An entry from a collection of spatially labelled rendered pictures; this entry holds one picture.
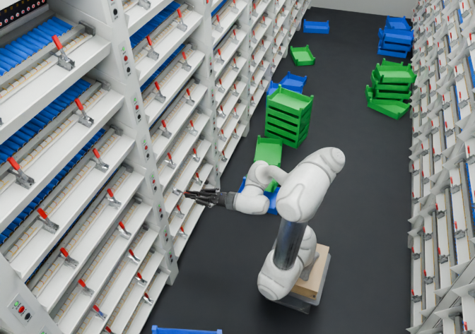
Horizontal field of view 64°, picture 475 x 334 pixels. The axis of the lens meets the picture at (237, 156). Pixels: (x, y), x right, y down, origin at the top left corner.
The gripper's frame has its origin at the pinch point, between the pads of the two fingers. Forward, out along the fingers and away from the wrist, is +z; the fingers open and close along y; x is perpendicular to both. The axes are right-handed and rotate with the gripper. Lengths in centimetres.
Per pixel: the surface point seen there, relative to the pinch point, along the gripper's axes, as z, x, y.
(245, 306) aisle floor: -29, -60, -23
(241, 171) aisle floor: 6, -54, 76
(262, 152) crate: -4, -55, 100
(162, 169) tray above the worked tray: 8.8, 20.9, -4.3
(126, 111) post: -3, 70, -26
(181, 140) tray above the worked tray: 8.9, 21.0, 17.8
